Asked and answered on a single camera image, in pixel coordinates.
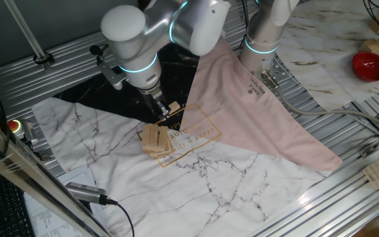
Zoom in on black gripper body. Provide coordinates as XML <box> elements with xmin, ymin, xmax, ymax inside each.
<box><xmin>138</xmin><ymin>85</ymin><xmax>164</xmax><ymax>107</ymax></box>

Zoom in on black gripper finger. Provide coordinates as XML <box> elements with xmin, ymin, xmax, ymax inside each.
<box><xmin>149</xmin><ymin>103</ymin><xmax>166</xmax><ymax>122</ymax></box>
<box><xmin>158</xmin><ymin>100</ymin><xmax>172</xmax><ymax>120</ymax></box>

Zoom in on light wooden jenga block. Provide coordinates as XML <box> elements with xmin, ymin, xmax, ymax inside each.
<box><xmin>141</xmin><ymin>124</ymin><xmax>152</xmax><ymax>146</ymax></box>
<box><xmin>168</xmin><ymin>101</ymin><xmax>182</xmax><ymax>115</ymax></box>
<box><xmin>149</xmin><ymin>123</ymin><xmax>159</xmax><ymax>146</ymax></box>
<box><xmin>157</xmin><ymin>125</ymin><xmax>169</xmax><ymax>148</ymax></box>

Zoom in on stacked wooden jenga blocks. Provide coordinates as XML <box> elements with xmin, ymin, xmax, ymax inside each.
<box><xmin>141</xmin><ymin>138</ymin><xmax>174</xmax><ymax>159</ymax></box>

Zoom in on pink black marble tablecloth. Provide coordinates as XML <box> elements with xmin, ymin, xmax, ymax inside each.
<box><xmin>31</xmin><ymin>34</ymin><xmax>343</xmax><ymax>237</ymax></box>

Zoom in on grey metal box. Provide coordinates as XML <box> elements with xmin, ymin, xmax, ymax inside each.
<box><xmin>20</xmin><ymin>120</ymin><xmax>39</xmax><ymax>151</ymax></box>

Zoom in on red emergency stop button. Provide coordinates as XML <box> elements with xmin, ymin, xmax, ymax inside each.
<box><xmin>7</xmin><ymin>119</ymin><xmax>23</xmax><ymax>136</ymax></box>

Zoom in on grey metal pole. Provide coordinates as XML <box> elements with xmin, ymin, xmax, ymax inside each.
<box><xmin>3</xmin><ymin>0</ymin><xmax>53</xmax><ymax>71</ymax></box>

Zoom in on printed paper stack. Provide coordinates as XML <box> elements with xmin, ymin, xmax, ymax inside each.
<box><xmin>23</xmin><ymin>164</ymin><xmax>107</xmax><ymax>237</ymax></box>

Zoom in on white gold-veined marble sheet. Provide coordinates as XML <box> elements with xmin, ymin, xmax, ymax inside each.
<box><xmin>273</xmin><ymin>0</ymin><xmax>379</xmax><ymax>113</ymax></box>

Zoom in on black keyboard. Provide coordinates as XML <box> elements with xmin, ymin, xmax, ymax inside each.
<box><xmin>0</xmin><ymin>161</ymin><xmax>36</xmax><ymax>237</ymax></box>

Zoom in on red bowl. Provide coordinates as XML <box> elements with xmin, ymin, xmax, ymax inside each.
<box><xmin>351</xmin><ymin>51</ymin><xmax>379</xmax><ymax>82</ymax></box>

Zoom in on black camera cable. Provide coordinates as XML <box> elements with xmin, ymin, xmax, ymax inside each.
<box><xmin>105</xmin><ymin>196</ymin><xmax>136</xmax><ymax>237</ymax></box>

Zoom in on grey cable with metal connector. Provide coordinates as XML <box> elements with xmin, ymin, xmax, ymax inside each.
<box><xmin>261</xmin><ymin>70</ymin><xmax>379</xmax><ymax>132</ymax></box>

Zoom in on silver box camera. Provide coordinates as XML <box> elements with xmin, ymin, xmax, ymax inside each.
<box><xmin>64</xmin><ymin>182</ymin><xmax>109</xmax><ymax>207</ymax></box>

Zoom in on black looped cable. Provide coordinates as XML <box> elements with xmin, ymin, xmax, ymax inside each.
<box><xmin>240</xmin><ymin>0</ymin><xmax>251</xmax><ymax>50</ymax></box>

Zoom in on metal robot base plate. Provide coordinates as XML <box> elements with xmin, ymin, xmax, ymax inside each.
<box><xmin>263</xmin><ymin>57</ymin><xmax>297</xmax><ymax>92</ymax></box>

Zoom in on black clamp ring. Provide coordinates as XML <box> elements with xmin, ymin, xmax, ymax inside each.
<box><xmin>33</xmin><ymin>51</ymin><xmax>55</xmax><ymax>66</ymax></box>

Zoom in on aluminium frame bar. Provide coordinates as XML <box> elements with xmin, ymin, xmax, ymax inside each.
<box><xmin>0</xmin><ymin>108</ymin><xmax>113</xmax><ymax>237</ymax></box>

